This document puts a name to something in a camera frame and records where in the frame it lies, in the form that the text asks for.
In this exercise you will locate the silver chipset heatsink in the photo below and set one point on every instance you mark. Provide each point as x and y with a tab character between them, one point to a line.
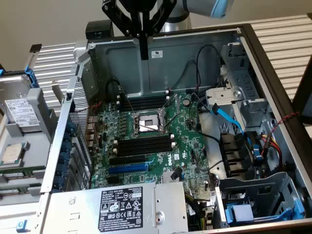
167	177

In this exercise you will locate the green Dell motherboard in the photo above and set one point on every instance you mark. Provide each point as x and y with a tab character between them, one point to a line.
195	146

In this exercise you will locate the metal optical drive bay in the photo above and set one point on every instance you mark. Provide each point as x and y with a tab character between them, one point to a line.
243	80

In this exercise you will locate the long black expansion slot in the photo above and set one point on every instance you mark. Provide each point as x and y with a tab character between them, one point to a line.
126	159

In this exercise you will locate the black box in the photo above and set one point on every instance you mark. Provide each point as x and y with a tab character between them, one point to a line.
97	28

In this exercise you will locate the short black expansion slot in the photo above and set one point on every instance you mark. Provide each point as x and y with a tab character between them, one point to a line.
113	180

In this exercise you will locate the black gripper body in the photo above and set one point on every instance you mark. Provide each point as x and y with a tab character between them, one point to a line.
143	5

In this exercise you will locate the silver CPU socket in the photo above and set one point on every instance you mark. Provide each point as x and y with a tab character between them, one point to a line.
148	122

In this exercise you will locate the dark angled frame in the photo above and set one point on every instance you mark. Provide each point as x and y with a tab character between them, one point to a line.
304	97

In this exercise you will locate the blue case latch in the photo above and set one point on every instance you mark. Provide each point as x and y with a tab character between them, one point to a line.
22	225

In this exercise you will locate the blue disk caddy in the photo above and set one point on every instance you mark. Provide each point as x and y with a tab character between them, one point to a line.
31	75

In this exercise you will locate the grey parts rack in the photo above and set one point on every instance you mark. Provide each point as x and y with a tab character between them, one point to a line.
39	146

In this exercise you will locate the thin metal locking lever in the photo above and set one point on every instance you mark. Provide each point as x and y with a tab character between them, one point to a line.
175	120

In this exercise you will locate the black RAM slot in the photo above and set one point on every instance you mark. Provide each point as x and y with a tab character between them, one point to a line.
146	151
146	96
146	139
146	107
146	100
146	147
146	143
146	103

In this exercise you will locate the black plastic fan shroud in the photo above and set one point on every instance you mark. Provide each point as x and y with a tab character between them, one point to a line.
234	151

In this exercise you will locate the silver CPU chip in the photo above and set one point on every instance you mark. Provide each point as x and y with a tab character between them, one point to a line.
13	153

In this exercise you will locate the metal card bracket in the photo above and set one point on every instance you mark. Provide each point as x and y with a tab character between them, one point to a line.
57	90

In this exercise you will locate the grey disk bay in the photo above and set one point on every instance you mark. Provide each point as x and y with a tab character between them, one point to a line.
268	185

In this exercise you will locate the blue disk tray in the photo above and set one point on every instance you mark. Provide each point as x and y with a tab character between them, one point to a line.
241	212

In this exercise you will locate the blue expansion slot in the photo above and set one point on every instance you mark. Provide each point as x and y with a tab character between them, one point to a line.
126	168

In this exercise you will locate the round coin battery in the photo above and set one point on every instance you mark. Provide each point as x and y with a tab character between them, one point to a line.
187	102

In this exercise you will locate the blue card retention clip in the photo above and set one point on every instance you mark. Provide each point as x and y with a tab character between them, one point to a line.
66	146
64	158
60	182
71	127
62	169

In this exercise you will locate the silver Toshiba hard disk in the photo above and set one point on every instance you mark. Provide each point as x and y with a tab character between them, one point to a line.
22	114

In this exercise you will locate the grey power supply unit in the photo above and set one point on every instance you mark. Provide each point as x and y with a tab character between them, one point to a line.
73	212

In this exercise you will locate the open grey PC case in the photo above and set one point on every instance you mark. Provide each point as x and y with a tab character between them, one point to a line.
190	46

